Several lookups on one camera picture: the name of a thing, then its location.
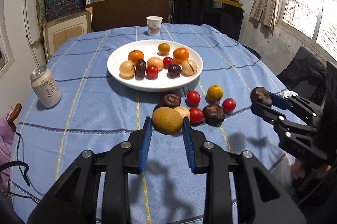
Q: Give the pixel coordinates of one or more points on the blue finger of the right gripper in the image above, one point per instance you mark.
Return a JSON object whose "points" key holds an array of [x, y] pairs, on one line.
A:
{"points": [[266, 113], [280, 102]]}

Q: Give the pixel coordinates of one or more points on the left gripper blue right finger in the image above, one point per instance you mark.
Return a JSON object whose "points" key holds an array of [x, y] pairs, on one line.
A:
{"points": [[205, 157]]}

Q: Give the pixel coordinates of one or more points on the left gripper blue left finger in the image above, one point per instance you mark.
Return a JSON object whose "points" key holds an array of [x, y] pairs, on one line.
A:
{"points": [[127, 157]]}

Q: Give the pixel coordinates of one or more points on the red cherry tomato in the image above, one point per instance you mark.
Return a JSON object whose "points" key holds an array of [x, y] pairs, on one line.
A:
{"points": [[228, 105], [193, 98], [167, 61], [152, 71], [196, 115]]}

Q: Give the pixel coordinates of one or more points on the large dark purple fruit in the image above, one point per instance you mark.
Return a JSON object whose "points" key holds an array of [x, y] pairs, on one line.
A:
{"points": [[214, 114]]}

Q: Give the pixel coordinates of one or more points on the small tan fruit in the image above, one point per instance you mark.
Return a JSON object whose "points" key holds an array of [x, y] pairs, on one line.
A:
{"points": [[183, 111]]}

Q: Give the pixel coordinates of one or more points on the large yellow pear fruit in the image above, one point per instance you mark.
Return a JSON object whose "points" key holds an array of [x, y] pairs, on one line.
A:
{"points": [[167, 120]]}

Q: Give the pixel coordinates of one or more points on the yellow orange tomato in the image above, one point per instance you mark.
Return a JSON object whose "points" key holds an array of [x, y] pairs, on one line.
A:
{"points": [[214, 93]]}

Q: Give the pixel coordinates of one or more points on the pale yellow apple fruit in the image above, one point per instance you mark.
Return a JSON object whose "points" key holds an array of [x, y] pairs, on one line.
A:
{"points": [[127, 69]]}

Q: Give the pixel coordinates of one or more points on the red cherry tomato back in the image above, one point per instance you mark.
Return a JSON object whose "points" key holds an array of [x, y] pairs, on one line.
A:
{"points": [[152, 71]]}

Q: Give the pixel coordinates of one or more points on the yellow tomato back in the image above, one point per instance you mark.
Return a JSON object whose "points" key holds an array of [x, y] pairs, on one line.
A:
{"points": [[163, 49]]}

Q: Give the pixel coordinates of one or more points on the red cherry tomato front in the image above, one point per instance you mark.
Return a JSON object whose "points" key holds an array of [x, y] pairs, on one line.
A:
{"points": [[196, 115]]}

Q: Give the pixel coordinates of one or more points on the dark purple fruit back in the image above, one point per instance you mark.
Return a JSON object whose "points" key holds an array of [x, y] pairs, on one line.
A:
{"points": [[171, 100]]}

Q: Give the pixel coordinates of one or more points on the person's right hand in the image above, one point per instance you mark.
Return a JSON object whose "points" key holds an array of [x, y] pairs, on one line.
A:
{"points": [[299, 170]]}

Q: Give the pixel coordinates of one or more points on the crumpled white tissue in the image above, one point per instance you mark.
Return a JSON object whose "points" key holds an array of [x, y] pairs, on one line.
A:
{"points": [[287, 93]]}

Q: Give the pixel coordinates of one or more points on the black chair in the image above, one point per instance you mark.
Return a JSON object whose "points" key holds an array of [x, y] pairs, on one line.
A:
{"points": [[310, 78]]}

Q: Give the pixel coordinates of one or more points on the blue checked tablecloth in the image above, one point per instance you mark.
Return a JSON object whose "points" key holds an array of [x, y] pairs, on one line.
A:
{"points": [[96, 112]]}

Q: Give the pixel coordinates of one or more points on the cracked beige fruit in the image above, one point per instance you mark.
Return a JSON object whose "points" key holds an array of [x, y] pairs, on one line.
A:
{"points": [[189, 67]]}

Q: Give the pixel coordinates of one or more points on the small dark plum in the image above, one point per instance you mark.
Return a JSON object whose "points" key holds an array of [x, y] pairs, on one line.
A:
{"points": [[174, 70]]}

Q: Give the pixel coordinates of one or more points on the pale peach fruit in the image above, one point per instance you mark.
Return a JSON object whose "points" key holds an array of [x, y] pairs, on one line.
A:
{"points": [[155, 61]]}

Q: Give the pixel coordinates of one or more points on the orange tangerine left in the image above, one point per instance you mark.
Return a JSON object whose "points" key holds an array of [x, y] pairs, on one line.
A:
{"points": [[135, 55]]}

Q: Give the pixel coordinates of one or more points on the orange tangerine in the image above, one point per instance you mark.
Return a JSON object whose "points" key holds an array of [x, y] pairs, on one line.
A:
{"points": [[180, 55], [135, 55]]}

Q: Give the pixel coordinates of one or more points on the red cherry tomato on plate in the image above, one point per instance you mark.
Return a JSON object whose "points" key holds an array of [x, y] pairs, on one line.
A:
{"points": [[167, 61]]}

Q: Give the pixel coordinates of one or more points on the orange tangerine right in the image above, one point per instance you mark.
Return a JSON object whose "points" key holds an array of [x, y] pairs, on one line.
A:
{"points": [[180, 55]]}

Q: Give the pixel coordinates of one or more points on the white oval plate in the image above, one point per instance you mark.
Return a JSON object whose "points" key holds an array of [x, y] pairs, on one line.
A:
{"points": [[150, 49]]}

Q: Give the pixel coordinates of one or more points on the white beverage can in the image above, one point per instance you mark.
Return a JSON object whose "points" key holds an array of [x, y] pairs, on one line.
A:
{"points": [[45, 87]]}

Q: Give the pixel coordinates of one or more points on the pink cloth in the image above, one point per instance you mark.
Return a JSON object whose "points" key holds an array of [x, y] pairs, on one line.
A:
{"points": [[6, 139]]}

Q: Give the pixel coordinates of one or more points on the white paper cup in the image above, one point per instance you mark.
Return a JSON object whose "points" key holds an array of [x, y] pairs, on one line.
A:
{"points": [[154, 24]]}

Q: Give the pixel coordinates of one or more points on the framed picture in carton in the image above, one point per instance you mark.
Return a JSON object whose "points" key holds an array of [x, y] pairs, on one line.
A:
{"points": [[58, 31]]}

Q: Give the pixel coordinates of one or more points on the brown wooden board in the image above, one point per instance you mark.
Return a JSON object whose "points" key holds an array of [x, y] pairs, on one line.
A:
{"points": [[126, 13]]}

